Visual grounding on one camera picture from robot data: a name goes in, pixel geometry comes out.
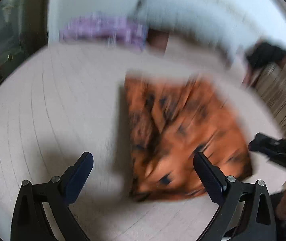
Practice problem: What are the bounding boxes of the grey quilted blanket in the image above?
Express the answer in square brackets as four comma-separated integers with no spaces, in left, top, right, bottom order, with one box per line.
[128,0,243,67]

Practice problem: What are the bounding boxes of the orange black floral blouse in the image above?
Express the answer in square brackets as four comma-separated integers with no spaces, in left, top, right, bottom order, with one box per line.
[124,76,253,201]

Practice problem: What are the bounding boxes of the black cloth item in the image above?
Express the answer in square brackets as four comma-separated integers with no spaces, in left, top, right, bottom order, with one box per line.
[246,41,286,71]

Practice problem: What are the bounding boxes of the dark wooden glass cabinet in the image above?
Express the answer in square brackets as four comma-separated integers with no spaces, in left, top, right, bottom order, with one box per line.
[0,0,49,85]

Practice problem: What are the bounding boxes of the pink brown folded blanket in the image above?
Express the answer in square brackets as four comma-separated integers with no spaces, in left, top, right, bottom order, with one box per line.
[147,28,247,86]

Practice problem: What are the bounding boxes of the purple floral garment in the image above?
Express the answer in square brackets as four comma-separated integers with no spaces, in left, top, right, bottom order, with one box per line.
[59,12,148,51]

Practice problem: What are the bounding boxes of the striped brown pillow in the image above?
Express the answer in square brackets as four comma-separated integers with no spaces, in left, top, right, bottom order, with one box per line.
[254,64,286,137]

